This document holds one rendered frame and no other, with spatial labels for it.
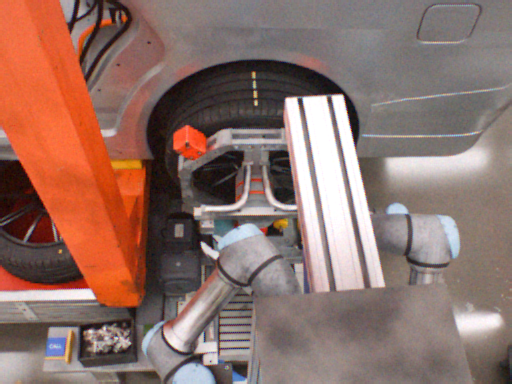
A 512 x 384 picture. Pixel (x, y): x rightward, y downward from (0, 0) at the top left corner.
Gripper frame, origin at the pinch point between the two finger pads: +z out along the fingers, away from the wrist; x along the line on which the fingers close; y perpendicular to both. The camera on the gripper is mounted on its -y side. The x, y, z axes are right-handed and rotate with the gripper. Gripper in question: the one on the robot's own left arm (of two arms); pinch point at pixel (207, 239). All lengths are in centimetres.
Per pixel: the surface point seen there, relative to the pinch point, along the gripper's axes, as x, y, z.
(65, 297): -45, 44, 39
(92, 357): -53, 26, 6
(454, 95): 89, -31, -33
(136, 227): -10.6, 14.8, 28.7
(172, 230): 5.1, 39.9, 28.9
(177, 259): -2.0, 42.2, 18.4
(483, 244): 122, 83, -71
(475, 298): 94, 83, -84
